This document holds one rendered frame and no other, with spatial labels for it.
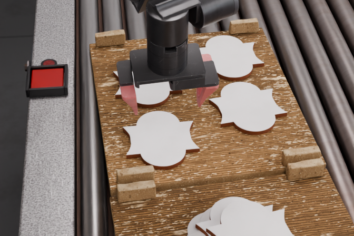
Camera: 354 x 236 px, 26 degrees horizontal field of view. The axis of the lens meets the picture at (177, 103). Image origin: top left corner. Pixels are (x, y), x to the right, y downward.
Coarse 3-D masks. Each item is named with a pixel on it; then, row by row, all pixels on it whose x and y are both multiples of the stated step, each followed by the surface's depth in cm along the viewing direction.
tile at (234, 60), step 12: (216, 36) 151; (228, 36) 151; (204, 48) 148; (216, 48) 148; (228, 48) 148; (240, 48) 148; (252, 48) 148; (216, 60) 145; (228, 60) 145; (240, 60) 145; (252, 60) 145; (228, 72) 142; (240, 72) 142
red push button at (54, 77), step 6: (36, 72) 144; (42, 72) 144; (48, 72) 144; (54, 72) 144; (60, 72) 144; (36, 78) 143; (42, 78) 143; (48, 78) 143; (54, 78) 143; (60, 78) 143; (36, 84) 141; (42, 84) 141; (48, 84) 141; (54, 84) 141; (60, 84) 141
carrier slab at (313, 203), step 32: (160, 192) 119; (192, 192) 119; (224, 192) 119; (256, 192) 119; (288, 192) 119; (320, 192) 119; (128, 224) 113; (160, 224) 113; (288, 224) 113; (320, 224) 113; (352, 224) 113
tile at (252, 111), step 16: (224, 96) 136; (240, 96) 136; (256, 96) 136; (224, 112) 132; (240, 112) 132; (256, 112) 132; (272, 112) 132; (240, 128) 129; (256, 128) 129; (272, 128) 130
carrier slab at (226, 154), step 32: (224, 32) 154; (256, 32) 154; (96, 64) 145; (96, 96) 138; (192, 96) 137; (288, 96) 137; (192, 128) 131; (224, 128) 131; (288, 128) 131; (128, 160) 124; (192, 160) 124; (224, 160) 124; (256, 160) 124
